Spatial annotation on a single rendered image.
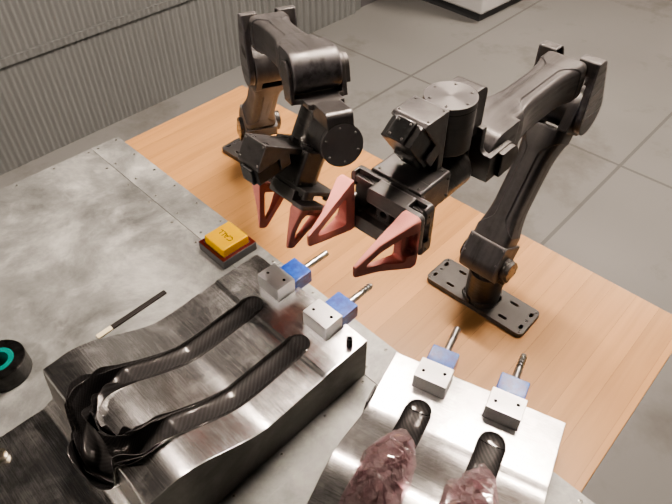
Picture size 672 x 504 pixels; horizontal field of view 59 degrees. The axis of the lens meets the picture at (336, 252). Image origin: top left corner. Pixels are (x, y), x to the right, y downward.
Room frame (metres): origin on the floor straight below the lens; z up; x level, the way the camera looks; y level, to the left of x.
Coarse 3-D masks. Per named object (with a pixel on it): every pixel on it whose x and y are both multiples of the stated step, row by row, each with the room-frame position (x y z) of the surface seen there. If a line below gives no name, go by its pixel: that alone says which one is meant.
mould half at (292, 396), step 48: (240, 288) 0.64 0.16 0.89; (144, 336) 0.54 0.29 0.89; (192, 336) 0.55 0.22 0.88; (240, 336) 0.54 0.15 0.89; (288, 336) 0.54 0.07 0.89; (336, 336) 0.54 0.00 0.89; (48, 384) 0.45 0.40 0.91; (144, 384) 0.44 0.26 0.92; (192, 384) 0.45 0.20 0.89; (288, 384) 0.46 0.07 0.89; (336, 384) 0.49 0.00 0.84; (48, 432) 0.40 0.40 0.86; (192, 432) 0.37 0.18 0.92; (240, 432) 0.38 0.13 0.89; (288, 432) 0.42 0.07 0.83; (0, 480) 0.33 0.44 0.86; (48, 480) 0.33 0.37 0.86; (144, 480) 0.30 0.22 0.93; (192, 480) 0.31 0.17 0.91; (240, 480) 0.35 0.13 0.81
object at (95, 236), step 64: (0, 192) 0.99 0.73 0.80; (64, 192) 0.99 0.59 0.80; (128, 192) 0.99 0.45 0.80; (0, 256) 0.80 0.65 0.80; (64, 256) 0.80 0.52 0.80; (128, 256) 0.80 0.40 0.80; (192, 256) 0.80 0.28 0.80; (0, 320) 0.64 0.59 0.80; (64, 320) 0.64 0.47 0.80; (128, 320) 0.64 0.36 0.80; (320, 448) 0.41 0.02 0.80
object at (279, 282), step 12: (324, 252) 0.71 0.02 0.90; (288, 264) 0.68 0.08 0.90; (300, 264) 0.68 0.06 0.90; (312, 264) 0.69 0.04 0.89; (264, 276) 0.64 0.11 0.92; (276, 276) 0.64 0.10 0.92; (288, 276) 0.64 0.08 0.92; (300, 276) 0.65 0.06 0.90; (264, 288) 0.63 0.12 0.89; (276, 288) 0.61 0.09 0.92; (288, 288) 0.62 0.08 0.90
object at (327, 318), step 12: (336, 300) 0.60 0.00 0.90; (348, 300) 0.60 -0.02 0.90; (312, 312) 0.57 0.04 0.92; (324, 312) 0.57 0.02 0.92; (336, 312) 0.57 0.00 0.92; (348, 312) 0.58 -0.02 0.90; (312, 324) 0.55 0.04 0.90; (324, 324) 0.54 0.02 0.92; (336, 324) 0.55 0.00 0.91; (324, 336) 0.54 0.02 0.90
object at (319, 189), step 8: (304, 144) 0.68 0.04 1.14; (320, 168) 0.67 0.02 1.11; (280, 176) 0.66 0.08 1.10; (288, 184) 0.65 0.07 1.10; (320, 184) 0.68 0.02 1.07; (304, 192) 0.62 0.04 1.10; (312, 192) 0.63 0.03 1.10; (320, 192) 0.64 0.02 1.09; (328, 192) 0.65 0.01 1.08; (304, 200) 0.62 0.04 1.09; (312, 200) 0.63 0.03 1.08
